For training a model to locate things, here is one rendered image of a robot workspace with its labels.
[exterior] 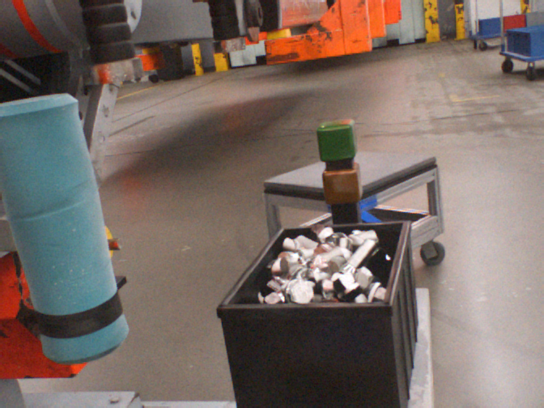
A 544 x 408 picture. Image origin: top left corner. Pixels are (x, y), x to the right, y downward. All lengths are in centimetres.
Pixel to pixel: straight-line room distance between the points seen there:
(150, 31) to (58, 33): 262
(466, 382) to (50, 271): 102
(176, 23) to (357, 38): 140
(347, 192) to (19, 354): 45
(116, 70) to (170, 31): 280
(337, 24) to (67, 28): 367
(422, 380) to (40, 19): 51
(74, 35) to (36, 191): 19
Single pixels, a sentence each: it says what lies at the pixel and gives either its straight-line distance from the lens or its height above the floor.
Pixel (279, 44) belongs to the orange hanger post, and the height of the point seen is 64.
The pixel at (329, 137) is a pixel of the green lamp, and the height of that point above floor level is 65.
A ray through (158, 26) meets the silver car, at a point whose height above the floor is 85.
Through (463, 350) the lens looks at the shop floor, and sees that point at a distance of 159.
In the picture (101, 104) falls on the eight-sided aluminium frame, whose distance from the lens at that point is 97.
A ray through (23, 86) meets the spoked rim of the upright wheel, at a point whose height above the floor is 74.
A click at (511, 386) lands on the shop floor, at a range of 147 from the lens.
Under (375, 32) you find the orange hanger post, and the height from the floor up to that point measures 57.
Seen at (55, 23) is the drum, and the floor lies 81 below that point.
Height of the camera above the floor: 77
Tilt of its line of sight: 15 degrees down
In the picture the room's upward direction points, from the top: 9 degrees counter-clockwise
